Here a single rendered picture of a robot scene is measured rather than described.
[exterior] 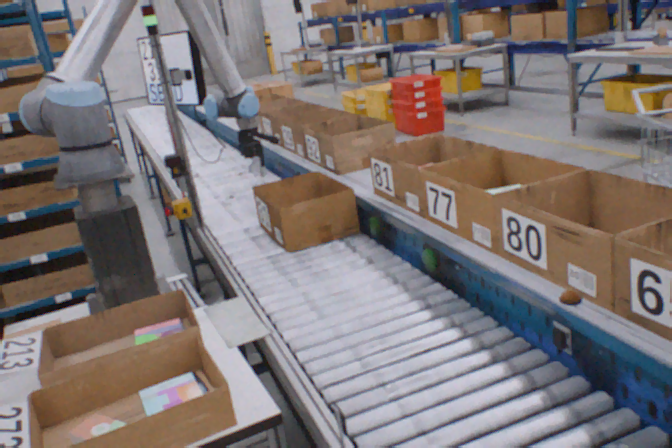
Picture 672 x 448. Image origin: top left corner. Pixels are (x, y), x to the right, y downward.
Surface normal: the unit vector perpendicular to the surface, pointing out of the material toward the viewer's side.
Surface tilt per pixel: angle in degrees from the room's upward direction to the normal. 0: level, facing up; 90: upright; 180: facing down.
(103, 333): 88
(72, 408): 89
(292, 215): 90
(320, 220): 91
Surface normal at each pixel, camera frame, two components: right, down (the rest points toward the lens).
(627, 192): -0.92, 0.25
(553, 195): 0.35, 0.25
